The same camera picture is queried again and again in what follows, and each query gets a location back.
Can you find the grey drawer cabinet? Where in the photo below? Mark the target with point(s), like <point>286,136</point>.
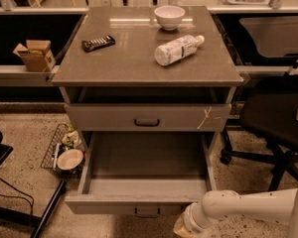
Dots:
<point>127,72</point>

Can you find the grey drawer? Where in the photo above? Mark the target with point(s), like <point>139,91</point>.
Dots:
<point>149,117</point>
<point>146,174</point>

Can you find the black wire basket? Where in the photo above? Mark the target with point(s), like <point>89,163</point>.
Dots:
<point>55,149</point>

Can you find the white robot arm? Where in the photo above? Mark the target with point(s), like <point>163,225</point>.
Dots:
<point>279,206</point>

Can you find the open cardboard box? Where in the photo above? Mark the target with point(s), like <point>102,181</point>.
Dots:
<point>36,55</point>

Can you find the white ceramic bowl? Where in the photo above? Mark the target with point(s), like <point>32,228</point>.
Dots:
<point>169,17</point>

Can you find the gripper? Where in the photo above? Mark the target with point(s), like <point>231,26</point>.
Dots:
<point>189,218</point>

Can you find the grey top drawer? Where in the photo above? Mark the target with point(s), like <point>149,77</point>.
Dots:
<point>149,117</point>

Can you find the white bowl in basket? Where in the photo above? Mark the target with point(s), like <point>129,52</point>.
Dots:
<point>69,159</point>

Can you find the snack packets in basket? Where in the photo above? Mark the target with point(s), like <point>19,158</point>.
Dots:
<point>71,138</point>

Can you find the clear plastic water bottle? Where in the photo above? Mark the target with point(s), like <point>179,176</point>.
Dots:
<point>178,49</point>

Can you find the black stand with cable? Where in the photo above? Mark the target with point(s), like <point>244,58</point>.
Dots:
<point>37,223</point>

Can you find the black striped snack bar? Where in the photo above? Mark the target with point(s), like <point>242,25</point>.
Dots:
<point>98,43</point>

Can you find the black office chair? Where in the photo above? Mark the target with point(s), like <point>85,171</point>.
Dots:
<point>270,112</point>

